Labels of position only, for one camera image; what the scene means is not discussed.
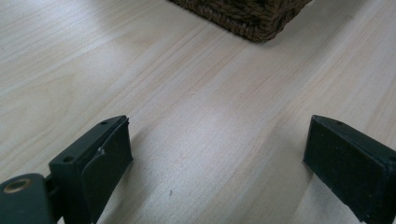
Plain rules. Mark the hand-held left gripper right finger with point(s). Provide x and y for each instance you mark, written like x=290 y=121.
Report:
x=348 y=165

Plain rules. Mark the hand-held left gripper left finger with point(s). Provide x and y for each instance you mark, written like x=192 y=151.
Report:
x=93 y=168

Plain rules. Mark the brown woven basket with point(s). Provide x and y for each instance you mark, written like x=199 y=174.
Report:
x=249 y=15

